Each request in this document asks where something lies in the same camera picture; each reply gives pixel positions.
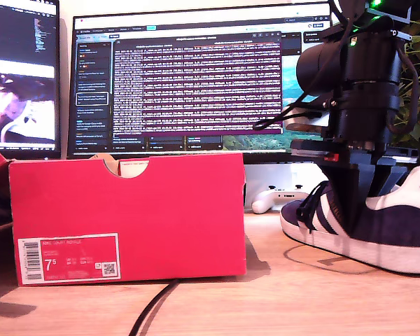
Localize black table cable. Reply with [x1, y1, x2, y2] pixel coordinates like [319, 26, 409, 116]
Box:
[127, 279, 181, 336]

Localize tan cardboard insert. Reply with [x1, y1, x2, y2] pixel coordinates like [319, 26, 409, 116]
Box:
[90, 153, 122, 176]

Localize large black computer monitor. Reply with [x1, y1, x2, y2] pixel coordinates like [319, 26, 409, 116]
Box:
[66, 2, 337, 165]

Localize pale grey camera box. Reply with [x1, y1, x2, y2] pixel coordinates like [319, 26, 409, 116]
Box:
[281, 104, 332, 134]

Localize white game controller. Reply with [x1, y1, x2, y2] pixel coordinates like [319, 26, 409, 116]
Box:
[251, 185, 311, 214]

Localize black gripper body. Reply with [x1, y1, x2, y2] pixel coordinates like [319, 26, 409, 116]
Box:
[289, 83, 420, 166]

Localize red shoebox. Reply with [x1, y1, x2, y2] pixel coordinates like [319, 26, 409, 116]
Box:
[0, 139, 248, 287]

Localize narrow black computer monitor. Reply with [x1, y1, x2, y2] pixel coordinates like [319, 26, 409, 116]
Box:
[0, 0, 62, 160]

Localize blue suede shoe white stripes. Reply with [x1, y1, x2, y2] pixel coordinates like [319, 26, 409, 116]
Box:
[279, 162, 420, 274]

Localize black camera cable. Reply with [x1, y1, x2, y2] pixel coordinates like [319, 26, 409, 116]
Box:
[253, 0, 358, 131]

